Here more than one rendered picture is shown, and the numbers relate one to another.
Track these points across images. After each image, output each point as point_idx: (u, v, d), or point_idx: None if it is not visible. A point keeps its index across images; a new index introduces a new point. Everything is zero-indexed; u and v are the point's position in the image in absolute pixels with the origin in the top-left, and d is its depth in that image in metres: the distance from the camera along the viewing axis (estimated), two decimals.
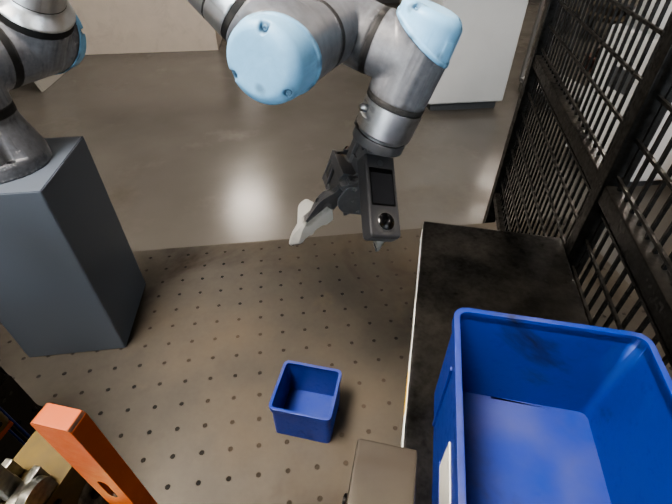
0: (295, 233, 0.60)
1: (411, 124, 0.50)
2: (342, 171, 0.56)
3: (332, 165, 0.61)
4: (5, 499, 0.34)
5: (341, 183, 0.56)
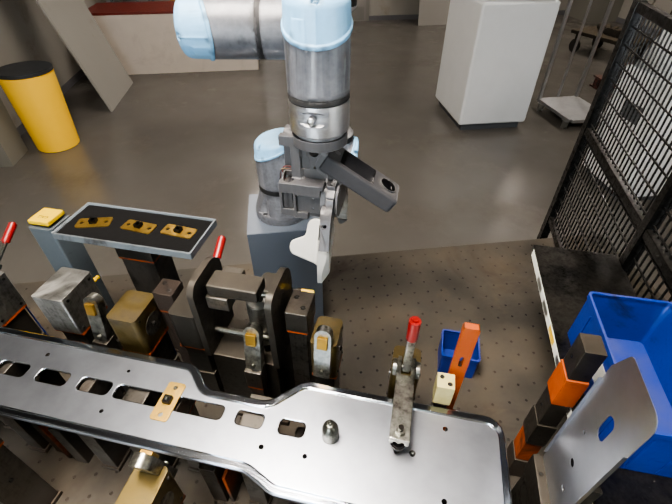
0: (323, 269, 0.58)
1: (349, 101, 0.51)
2: (319, 187, 0.54)
3: (288, 195, 0.56)
4: (407, 370, 0.82)
5: (328, 195, 0.54)
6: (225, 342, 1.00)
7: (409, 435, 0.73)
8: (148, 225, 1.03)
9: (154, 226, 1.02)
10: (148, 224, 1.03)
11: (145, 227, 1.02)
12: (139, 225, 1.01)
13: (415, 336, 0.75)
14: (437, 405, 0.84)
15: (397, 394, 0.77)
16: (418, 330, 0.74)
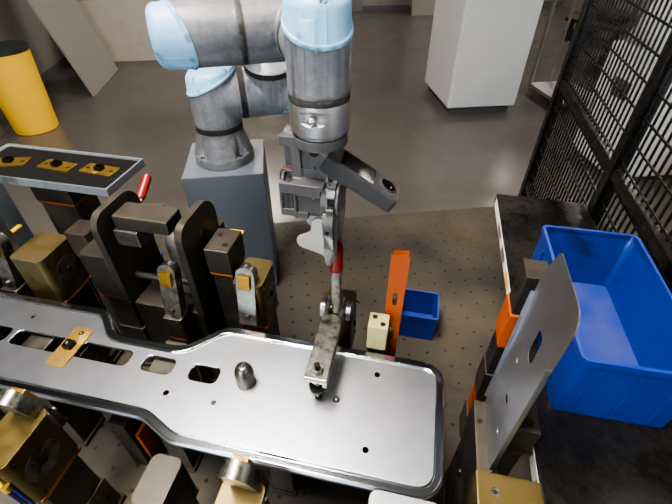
0: (330, 259, 0.62)
1: (349, 101, 0.51)
2: (319, 187, 0.54)
3: (288, 195, 0.56)
4: (336, 310, 0.73)
5: (328, 196, 0.54)
6: (150, 291, 0.90)
7: (329, 375, 0.64)
8: (68, 164, 0.94)
9: (74, 165, 0.93)
10: (68, 163, 0.94)
11: (64, 166, 0.93)
12: (57, 163, 0.92)
13: (338, 265, 0.66)
14: (372, 351, 0.75)
15: (320, 333, 0.68)
16: (340, 257, 0.65)
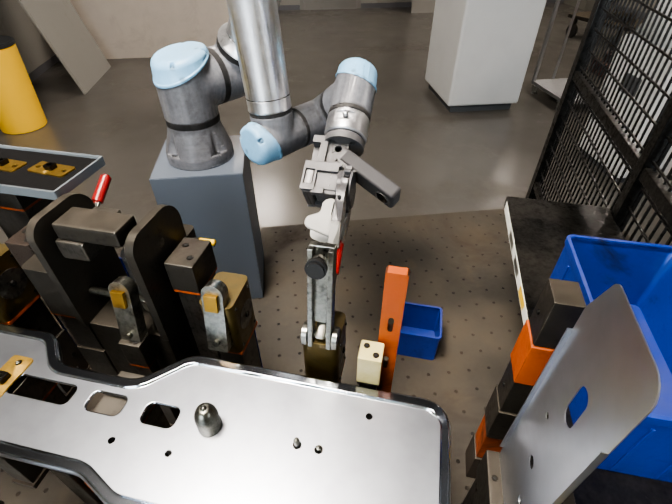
0: (334, 239, 0.63)
1: (368, 130, 0.73)
2: (339, 163, 0.66)
3: (310, 172, 0.67)
4: (321, 332, 0.61)
5: (346, 169, 0.66)
6: (109, 309, 0.78)
7: (334, 262, 0.54)
8: (16, 162, 0.81)
9: (22, 163, 0.81)
10: (16, 162, 0.81)
11: (10, 165, 0.80)
12: (2, 161, 0.80)
13: (336, 260, 0.64)
14: (364, 385, 0.63)
15: (315, 291, 0.59)
16: (340, 252, 0.64)
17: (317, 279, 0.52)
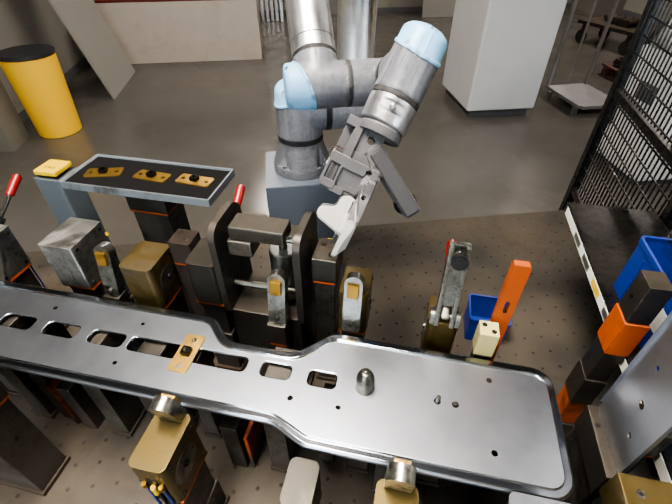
0: (345, 239, 0.57)
1: None
2: (368, 166, 0.60)
3: (334, 165, 0.60)
4: (446, 314, 0.76)
5: (372, 177, 0.60)
6: (245, 298, 0.93)
7: (469, 257, 0.69)
8: (162, 174, 0.96)
9: (168, 175, 0.96)
10: (162, 174, 0.96)
11: (159, 177, 0.95)
12: (152, 173, 0.95)
13: None
14: (477, 357, 0.78)
15: None
16: None
17: (460, 270, 0.67)
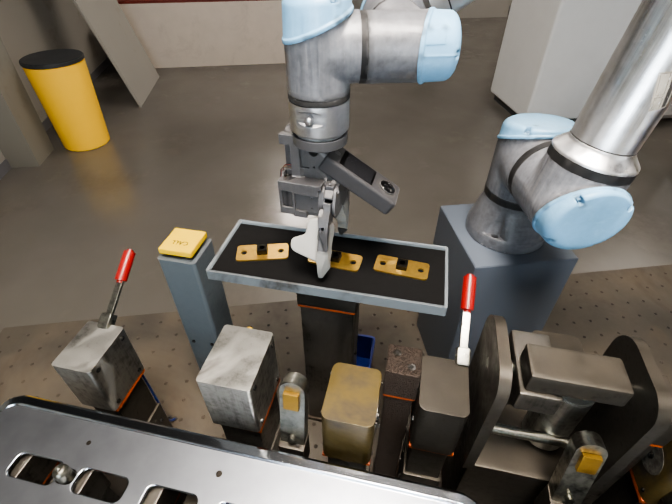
0: (323, 267, 0.59)
1: (349, 102, 0.51)
2: (317, 186, 0.54)
3: (287, 193, 0.57)
4: None
5: (326, 195, 0.54)
6: None
7: None
8: (350, 256, 0.67)
9: (359, 258, 0.66)
10: (349, 256, 0.67)
11: (347, 261, 0.66)
12: (339, 257, 0.65)
13: None
14: None
15: None
16: None
17: None
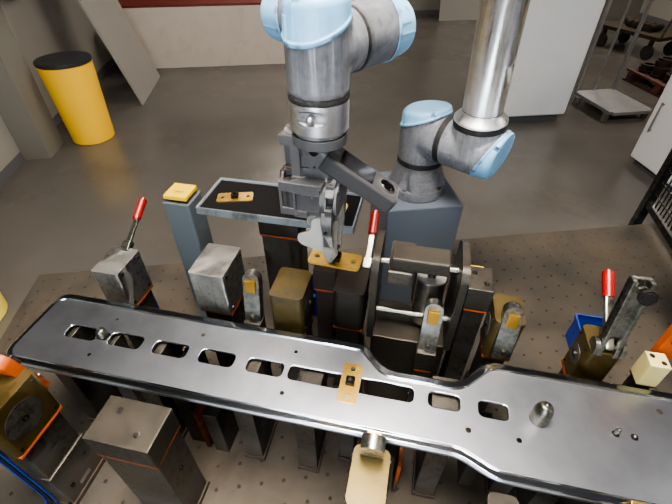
0: (331, 257, 0.63)
1: (349, 101, 0.51)
2: (318, 186, 0.54)
3: (287, 193, 0.57)
4: (611, 344, 0.77)
5: (327, 195, 0.54)
6: (381, 323, 0.94)
7: None
8: (349, 256, 0.67)
9: (359, 258, 0.66)
10: (349, 256, 0.67)
11: (347, 261, 0.66)
12: (339, 257, 0.65)
13: (613, 286, 0.79)
14: (638, 387, 0.79)
15: (613, 312, 0.75)
16: (614, 279, 0.80)
17: (647, 305, 0.68)
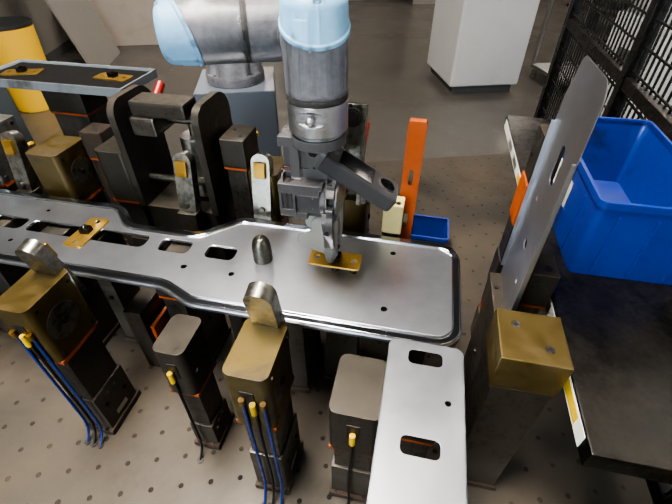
0: (331, 257, 0.63)
1: (347, 101, 0.51)
2: (318, 187, 0.54)
3: (287, 195, 0.56)
4: (352, 189, 0.74)
5: (327, 196, 0.54)
6: (163, 196, 0.91)
7: (366, 117, 0.67)
8: (349, 255, 0.67)
9: (359, 257, 0.67)
10: (349, 255, 0.67)
11: (347, 260, 0.66)
12: (340, 257, 0.65)
13: None
14: None
15: (348, 151, 0.72)
16: (367, 128, 0.77)
17: (354, 126, 0.65)
